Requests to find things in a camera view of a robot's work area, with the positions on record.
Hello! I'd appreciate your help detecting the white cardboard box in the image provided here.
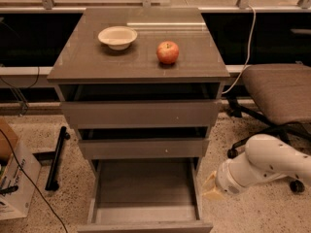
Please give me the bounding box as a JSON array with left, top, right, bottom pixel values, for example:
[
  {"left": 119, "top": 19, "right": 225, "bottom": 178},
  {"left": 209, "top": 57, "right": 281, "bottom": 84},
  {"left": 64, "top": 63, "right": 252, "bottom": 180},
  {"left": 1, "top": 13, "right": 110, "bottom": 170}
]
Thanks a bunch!
[{"left": 0, "top": 140, "right": 41, "bottom": 220}]

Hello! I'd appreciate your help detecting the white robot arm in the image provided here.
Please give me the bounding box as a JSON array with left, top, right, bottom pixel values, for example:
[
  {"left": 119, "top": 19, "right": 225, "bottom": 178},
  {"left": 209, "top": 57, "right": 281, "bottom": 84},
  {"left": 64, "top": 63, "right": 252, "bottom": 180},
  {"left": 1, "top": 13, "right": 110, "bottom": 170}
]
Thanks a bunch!
[{"left": 202, "top": 134, "right": 311, "bottom": 200}]

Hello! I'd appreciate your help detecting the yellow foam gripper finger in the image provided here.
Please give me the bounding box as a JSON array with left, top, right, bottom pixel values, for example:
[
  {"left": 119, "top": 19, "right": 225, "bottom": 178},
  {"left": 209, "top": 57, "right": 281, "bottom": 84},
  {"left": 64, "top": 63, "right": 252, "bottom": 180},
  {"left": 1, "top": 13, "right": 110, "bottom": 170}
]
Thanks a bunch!
[
  {"left": 203, "top": 189, "right": 225, "bottom": 200},
  {"left": 203, "top": 171, "right": 217, "bottom": 190}
]

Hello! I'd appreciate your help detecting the black cable on floor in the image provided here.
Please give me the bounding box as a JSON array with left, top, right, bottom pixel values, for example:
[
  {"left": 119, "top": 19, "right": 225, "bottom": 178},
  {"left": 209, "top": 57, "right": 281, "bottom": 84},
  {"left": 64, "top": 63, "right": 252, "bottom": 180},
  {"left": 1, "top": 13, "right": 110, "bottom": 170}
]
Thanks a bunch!
[{"left": 0, "top": 128, "right": 69, "bottom": 233}]

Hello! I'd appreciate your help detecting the black marker pen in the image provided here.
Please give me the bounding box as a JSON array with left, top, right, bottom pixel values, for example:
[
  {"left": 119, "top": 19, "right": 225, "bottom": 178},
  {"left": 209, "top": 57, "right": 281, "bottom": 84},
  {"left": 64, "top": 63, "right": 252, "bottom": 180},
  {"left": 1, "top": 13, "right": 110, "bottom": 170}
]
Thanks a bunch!
[{"left": 0, "top": 185, "right": 18, "bottom": 195}]

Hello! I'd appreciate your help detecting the grey middle drawer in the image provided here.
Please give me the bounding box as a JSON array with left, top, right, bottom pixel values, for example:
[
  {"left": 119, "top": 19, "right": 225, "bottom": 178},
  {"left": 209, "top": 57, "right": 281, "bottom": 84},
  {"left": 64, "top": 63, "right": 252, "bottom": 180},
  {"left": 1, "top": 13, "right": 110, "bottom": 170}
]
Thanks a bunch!
[{"left": 79, "top": 127, "right": 209, "bottom": 159}]

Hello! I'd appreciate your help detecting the white cable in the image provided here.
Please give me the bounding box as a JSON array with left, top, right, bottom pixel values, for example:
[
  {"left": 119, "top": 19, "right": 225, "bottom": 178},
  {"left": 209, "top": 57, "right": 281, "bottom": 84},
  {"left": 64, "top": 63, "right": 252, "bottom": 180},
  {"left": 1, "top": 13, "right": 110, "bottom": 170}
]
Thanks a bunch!
[{"left": 221, "top": 5, "right": 257, "bottom": 95}]

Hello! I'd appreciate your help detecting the grey top drawer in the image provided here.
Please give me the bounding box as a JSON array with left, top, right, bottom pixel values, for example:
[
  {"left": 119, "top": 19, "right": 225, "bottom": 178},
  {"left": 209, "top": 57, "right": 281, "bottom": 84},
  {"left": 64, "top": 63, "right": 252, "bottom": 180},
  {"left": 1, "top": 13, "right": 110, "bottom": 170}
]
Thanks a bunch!
[{"left": 61, "top": 83, "right": 220, "bottom": 129}]

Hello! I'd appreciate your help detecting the grey bottom drawer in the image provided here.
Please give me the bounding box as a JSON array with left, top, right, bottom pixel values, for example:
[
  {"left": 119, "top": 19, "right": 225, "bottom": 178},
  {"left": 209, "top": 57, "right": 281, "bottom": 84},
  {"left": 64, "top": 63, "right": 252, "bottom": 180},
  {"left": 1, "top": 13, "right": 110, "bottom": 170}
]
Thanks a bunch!
[{"left": 78, "top": 158, "right": 213, "bottom": 233}]

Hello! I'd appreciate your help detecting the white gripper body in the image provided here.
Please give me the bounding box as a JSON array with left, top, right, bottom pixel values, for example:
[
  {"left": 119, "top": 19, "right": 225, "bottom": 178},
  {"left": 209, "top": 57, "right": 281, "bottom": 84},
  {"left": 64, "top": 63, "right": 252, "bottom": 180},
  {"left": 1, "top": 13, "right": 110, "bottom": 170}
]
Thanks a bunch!
[{"left": 216, "top": 160, "right": 249, "bottom": 195}]

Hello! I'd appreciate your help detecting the brown office chair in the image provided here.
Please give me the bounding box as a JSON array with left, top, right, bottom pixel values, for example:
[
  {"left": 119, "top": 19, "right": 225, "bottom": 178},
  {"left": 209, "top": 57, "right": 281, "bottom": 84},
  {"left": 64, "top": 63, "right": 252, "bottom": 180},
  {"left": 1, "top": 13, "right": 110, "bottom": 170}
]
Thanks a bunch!
[{"left": 226, "top": 64, "right": 311, "bottom": 193}]

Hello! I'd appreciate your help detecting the black metal bar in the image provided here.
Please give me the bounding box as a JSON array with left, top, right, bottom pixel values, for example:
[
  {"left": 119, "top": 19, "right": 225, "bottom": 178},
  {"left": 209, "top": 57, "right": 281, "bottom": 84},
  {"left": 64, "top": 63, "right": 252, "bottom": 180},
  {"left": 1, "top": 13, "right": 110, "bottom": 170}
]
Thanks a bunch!
[{"left": 45, "top": 126, "right": 70, "bottom": 191}]

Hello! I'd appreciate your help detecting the red apple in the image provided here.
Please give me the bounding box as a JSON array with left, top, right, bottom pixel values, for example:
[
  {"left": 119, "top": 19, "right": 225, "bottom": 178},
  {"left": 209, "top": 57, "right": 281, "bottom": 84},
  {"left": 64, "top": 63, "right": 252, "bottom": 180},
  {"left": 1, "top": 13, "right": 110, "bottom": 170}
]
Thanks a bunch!
[{"left": 156, "top": 41, "right": 179, "bottom": 65}]

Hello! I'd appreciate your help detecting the grey drawer cabinet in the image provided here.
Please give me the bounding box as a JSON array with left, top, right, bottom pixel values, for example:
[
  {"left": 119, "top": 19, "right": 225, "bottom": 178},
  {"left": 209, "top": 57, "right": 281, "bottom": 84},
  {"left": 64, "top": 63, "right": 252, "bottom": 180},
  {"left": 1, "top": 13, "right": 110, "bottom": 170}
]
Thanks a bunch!
[{"left": 47, "top": 6, "right": 230, "bottom": 167}]

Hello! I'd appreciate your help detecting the grey drawer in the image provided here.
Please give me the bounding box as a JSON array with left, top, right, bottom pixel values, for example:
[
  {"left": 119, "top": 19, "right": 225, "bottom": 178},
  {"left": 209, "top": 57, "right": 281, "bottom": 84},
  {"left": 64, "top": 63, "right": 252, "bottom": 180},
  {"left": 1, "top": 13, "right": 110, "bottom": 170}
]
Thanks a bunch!
[
  {"left": 78, "top": 158, "right": 213, "bottom": 233},
  {"left": 79, "top": 127, "right": 209, "bottom": 159},
  {"left": 61, "top": 83, "right": 220, "bottom": 129}
]

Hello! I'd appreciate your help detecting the white paper bowl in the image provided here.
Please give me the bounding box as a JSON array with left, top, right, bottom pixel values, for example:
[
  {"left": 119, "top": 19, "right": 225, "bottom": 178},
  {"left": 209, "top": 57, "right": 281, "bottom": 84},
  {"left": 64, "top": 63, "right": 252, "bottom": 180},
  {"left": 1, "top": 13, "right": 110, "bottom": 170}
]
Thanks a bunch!
[{"left": 98, "top": 26, "right": 138, "bottom": 50}]

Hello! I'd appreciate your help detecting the brown cardboard box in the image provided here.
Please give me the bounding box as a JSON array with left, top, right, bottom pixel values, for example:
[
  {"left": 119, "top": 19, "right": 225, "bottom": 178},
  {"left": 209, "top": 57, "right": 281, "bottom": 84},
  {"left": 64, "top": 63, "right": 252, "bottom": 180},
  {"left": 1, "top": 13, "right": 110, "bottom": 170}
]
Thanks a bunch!
[{"left": 0, "top": 116, "right": 18, "bottom": 161}]

